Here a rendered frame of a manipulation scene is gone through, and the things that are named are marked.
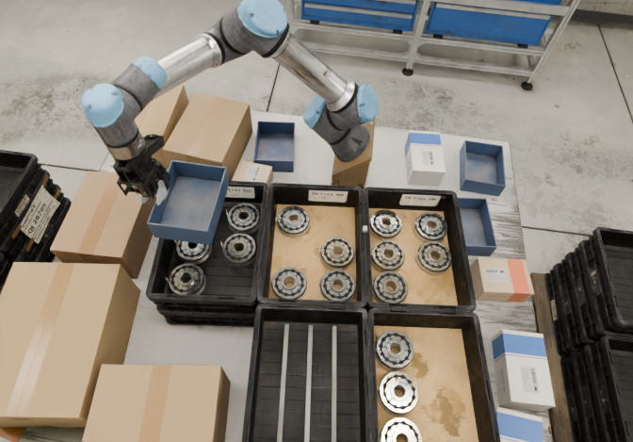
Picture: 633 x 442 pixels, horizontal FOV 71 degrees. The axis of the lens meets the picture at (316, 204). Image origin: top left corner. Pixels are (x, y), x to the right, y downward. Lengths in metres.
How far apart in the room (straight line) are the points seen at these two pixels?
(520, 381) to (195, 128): 1.32
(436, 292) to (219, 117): 0.98
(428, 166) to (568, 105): 1.94
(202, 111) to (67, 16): 2.43
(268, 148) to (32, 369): 1.06
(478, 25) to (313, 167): 1.74
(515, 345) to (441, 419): 0.33
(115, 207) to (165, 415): 0.67
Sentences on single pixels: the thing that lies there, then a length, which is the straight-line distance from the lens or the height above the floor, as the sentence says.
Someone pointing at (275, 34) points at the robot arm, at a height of 1.36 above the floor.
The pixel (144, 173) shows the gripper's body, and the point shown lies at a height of 1.26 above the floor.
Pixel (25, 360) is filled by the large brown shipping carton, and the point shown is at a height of 0.90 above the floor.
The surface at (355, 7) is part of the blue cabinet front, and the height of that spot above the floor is 0.44.
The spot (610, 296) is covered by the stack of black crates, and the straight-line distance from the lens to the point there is 1.97.
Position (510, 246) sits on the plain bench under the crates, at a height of 0.70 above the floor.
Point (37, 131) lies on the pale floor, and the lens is 3.21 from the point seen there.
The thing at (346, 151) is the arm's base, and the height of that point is 0.88.
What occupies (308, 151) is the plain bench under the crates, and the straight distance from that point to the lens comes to 1.80.
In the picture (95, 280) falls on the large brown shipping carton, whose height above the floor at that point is 0.90.
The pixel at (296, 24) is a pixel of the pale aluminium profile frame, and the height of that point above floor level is 0.30.
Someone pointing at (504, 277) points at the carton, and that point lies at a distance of 1.57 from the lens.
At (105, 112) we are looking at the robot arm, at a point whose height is 1.46.
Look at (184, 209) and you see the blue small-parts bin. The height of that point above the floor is 1.07.
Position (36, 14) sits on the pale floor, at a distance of 4.17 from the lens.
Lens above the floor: 2.08
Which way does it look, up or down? 57 degrees down
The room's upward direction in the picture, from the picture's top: 4 degrees clockwise
